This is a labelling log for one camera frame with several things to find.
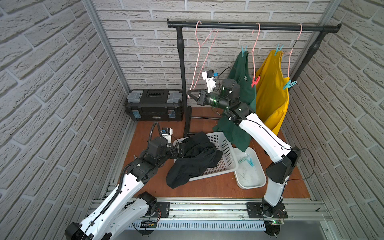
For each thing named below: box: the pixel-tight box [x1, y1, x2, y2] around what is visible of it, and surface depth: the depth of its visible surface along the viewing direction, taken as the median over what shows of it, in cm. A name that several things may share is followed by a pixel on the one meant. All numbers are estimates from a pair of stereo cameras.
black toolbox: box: [125, 89, 184, 122], surface depth 102 cm
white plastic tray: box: [233, 146, 267, 190], surface depth 87 cm
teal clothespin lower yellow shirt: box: [283, 79, 298, 90], surface depth 58 cm
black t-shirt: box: [166, 131, 223, 189], surface depth 78 cm
